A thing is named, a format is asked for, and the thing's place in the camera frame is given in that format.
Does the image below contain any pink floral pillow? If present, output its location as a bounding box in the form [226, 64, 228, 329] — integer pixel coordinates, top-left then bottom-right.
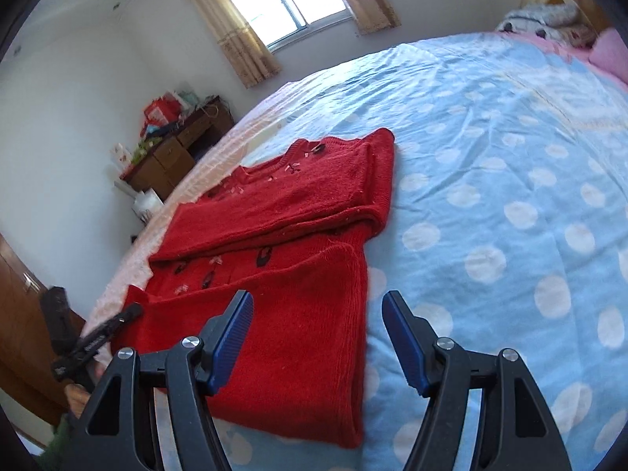
[589, 27, 628, 82]

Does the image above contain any white paper bag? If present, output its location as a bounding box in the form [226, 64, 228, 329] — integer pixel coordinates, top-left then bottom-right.
[132, 189, 164, 224]

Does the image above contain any brown wooden door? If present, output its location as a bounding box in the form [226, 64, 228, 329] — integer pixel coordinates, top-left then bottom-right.
[0, 233, 86, 425]

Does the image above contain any person's left forearm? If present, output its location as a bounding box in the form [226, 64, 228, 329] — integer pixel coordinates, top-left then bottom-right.
[38, 414, 79, 471]

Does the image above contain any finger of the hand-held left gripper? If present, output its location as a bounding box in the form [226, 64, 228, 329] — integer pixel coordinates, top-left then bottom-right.
[42, 286, 72, 354]
[51, 303, 144, 378]

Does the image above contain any brown wooden desk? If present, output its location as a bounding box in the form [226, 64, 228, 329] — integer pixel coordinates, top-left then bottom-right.
[120, 95, 235, 202]

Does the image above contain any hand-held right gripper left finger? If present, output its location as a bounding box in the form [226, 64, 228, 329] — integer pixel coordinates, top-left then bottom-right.
[69, 289, 255, 471]

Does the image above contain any red knitted sweater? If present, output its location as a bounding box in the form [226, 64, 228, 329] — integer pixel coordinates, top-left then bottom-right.
[112, 128, 396, 449]

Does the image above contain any grey patterned pillow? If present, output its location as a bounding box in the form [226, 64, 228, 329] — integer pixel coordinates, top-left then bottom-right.
[495, 2, 597, 42]

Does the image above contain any white card box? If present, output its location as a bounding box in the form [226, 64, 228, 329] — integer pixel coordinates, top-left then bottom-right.
[110, 142, 133, 175]

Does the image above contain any bed with blue dotted sheet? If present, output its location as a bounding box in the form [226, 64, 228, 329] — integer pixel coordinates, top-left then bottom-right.
[83, 32, 628, 471]

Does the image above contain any red gift bag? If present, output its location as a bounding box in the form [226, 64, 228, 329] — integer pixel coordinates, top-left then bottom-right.
[142, 98, 178, 128]

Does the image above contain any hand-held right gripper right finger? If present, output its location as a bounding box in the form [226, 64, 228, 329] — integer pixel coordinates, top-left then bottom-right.
[382, 290, 572, 471]

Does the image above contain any person's left hand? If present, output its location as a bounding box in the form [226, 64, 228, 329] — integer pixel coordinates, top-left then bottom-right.
[65, 383, 93, 420]

